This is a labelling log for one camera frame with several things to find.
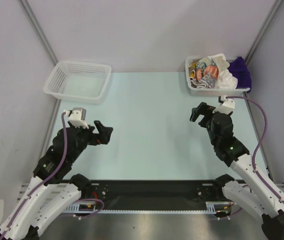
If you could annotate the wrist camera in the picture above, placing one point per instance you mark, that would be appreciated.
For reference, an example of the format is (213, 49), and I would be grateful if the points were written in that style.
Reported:
(76, 117)
(227, 105)

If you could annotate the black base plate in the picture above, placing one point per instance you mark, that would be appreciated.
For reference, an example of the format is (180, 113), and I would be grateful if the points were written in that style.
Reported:
(159, 191)

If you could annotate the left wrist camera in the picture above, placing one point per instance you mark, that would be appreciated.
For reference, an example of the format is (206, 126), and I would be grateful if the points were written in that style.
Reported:
(76, 117)

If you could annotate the grey cable duct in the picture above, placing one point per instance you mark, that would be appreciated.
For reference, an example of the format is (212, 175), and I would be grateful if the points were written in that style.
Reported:
(83, 209)

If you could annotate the left aluminium corner post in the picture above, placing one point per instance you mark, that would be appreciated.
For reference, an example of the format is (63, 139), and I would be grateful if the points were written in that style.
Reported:
(28, 12)

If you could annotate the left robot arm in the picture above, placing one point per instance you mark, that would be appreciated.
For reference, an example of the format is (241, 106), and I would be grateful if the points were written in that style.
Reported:
(32, 216)

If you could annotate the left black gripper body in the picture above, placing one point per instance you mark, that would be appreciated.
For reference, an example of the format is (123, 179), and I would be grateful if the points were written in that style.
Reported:
(86, 136)

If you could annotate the empty white plastic basket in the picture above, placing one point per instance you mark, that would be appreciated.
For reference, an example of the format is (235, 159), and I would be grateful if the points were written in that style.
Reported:
(78, 81)

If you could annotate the white towel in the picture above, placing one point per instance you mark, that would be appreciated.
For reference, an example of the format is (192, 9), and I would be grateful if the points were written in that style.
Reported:
(226, 80)

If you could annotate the right aluminium corner post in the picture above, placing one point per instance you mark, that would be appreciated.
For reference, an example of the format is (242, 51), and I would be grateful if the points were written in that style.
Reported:
(269, 18)

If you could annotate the colourful rabbit print towel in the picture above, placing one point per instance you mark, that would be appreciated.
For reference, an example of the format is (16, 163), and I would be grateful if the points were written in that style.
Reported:
(203, 73)

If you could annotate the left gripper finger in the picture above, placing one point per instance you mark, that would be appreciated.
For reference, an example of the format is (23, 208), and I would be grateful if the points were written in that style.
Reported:
(99, 125)
(105, 134)

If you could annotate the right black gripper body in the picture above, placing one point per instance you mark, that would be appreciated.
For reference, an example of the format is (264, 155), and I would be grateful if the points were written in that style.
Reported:
(206, 117)

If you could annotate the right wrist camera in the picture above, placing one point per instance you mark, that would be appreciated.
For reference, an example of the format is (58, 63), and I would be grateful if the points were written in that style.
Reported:
(227, 105)

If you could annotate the white basket with towels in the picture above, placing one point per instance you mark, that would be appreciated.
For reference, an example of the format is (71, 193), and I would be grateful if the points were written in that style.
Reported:
(209, 92)

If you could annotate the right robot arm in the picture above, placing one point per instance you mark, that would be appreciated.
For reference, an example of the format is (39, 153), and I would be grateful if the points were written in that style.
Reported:
(262, 199)

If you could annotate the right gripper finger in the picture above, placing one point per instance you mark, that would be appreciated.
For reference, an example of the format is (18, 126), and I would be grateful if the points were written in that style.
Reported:
(205, 108)
(195, 113)

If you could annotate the aluminium corner post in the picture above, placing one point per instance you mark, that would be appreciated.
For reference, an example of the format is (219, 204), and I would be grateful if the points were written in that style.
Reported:
(28, 12)
(269, 18)

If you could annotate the purple towel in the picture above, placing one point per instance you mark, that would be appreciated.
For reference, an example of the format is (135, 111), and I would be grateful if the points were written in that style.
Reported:
(239, 70)

